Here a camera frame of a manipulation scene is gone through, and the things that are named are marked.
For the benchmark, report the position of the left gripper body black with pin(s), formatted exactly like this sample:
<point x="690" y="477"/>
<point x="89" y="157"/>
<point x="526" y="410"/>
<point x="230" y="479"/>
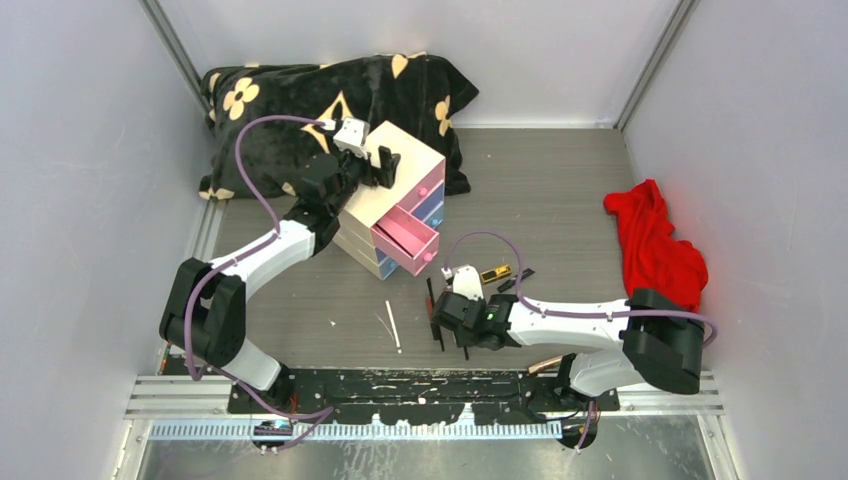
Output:
<point x="356" y="173"/>

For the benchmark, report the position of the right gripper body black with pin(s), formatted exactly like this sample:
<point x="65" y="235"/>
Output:
<point x="466" y="340"/>

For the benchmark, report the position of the pastel mini drawer organizer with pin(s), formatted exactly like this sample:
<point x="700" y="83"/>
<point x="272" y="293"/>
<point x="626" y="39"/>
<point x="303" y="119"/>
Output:
<point x="386" y="229"/>

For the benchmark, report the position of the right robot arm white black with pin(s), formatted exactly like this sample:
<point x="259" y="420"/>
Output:
<point x="642" y="339"/>

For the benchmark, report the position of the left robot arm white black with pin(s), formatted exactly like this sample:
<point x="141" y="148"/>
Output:
<point x="205" y="314"/>

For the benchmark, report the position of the white makeup pencil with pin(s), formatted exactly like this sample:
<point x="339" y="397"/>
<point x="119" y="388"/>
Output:
<point x="393" y="325"/>

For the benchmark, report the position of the gold black lipstick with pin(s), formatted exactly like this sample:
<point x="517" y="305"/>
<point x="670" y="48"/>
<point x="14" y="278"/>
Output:
<point x="495" y="274"/>

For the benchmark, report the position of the black floral plush blanket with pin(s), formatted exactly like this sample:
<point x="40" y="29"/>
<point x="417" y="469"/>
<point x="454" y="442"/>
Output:
<point x="266" y="119"/>

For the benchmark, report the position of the rose gold lipstick tube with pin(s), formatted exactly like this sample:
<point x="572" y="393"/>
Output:
<point x="544" y="365"/>

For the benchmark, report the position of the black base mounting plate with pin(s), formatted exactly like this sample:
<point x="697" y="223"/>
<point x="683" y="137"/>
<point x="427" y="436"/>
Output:
<point x="431" y="397"/>

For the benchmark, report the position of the red cloth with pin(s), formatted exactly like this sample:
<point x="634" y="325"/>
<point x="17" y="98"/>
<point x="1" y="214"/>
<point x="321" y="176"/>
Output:
<point x="651" y="257"/>

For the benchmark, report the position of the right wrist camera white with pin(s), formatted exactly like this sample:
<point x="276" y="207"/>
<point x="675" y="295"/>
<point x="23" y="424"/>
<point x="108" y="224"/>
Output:
<point x="464" y="280"/>

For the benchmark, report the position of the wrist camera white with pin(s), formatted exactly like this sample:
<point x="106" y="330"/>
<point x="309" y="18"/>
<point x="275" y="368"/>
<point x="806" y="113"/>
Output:
<point x="464" y="280"/>
<point x="351" y="136"/>

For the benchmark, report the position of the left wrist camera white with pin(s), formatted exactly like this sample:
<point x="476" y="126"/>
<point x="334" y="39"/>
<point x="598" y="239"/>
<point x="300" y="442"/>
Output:
<point x="351" y="136"/>

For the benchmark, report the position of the aluminium slotted rail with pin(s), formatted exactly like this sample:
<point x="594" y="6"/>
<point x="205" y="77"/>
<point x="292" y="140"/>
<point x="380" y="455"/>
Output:
<point x="277" y="430"/>

